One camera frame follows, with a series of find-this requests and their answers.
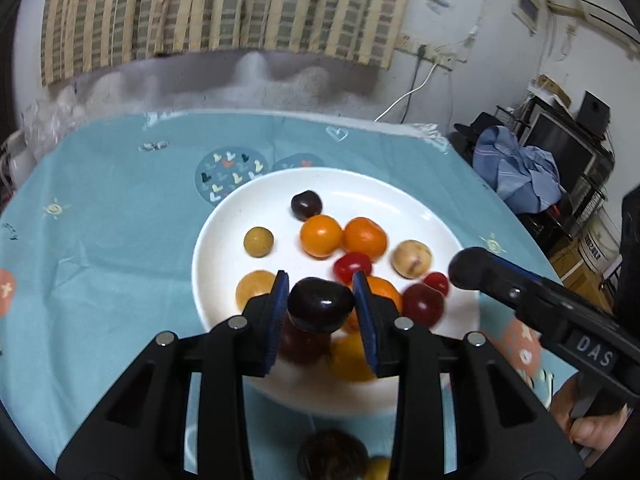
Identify pale pinkish fruit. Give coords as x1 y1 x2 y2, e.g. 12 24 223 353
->
390 240 433 280

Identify blue crumpled clothes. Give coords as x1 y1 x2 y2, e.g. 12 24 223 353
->
472 126 564 214

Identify small red tomato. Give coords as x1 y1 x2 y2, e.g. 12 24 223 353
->
332 252 372 285

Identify black monitor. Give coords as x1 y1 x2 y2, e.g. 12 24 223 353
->
521 107 596 192

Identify small yellow-green fruit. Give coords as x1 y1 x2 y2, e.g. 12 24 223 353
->
362 456 390 480

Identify yellow-orange persimmon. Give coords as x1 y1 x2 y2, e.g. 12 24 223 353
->
329 333 375 382

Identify yellow potato-like fruit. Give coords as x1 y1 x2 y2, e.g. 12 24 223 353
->
235 270 276 311

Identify wall power strip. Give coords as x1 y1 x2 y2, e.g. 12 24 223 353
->
395 32 456 72

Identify small dark plum on plate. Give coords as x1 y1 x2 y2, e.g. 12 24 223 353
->
291 190 323 221

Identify small green-yellow fruit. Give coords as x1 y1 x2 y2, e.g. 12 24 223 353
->
243 226 274 258

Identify white oval plate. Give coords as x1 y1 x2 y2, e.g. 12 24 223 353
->
191 167 483 418

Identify dark purple plum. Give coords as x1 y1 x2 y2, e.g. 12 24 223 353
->
288 278 356 334

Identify white cable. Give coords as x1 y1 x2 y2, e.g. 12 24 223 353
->
373 62 441 124

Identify red plum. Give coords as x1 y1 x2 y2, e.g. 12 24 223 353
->
279 318 331 366

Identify striped beige curtain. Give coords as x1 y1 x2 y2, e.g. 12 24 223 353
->
40 0 408 86

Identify person right hand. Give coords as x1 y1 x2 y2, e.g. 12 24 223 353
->
549 374 628 452

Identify dark brown passion fruit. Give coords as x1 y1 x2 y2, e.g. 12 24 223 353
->
297 428 369 480

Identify orange tangerine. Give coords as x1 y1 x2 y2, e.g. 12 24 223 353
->
299 214 343 259
343 275 401 333
342 217 388 261

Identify dark red apple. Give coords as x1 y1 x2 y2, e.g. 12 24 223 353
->
401 283 445 328

